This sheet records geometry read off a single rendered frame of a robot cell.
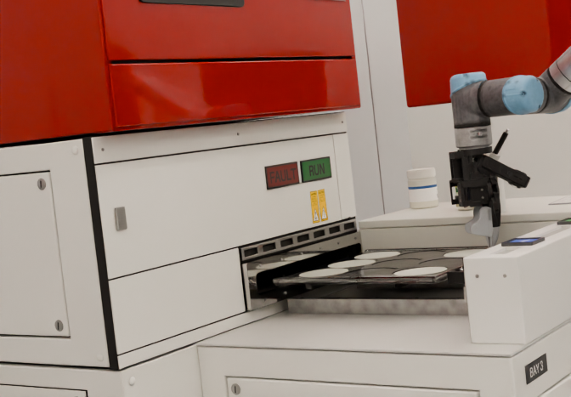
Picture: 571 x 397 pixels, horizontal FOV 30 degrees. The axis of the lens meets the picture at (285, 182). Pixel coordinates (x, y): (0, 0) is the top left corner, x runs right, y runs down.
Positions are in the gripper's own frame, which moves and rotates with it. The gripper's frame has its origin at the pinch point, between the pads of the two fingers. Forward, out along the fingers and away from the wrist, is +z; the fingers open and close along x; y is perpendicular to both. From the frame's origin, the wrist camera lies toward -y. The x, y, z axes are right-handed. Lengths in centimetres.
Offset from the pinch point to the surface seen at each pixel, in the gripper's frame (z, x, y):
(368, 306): 7.7, 9.5, 30.2
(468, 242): 0.7, -10.5, 2.0
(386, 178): 4, -330, -64
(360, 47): -65, -322, -56
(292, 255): -1.9, -8.7, 41.0
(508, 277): -1, 52, 17
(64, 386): 13, 18, 89
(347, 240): -1.8, -24.3, 25.7
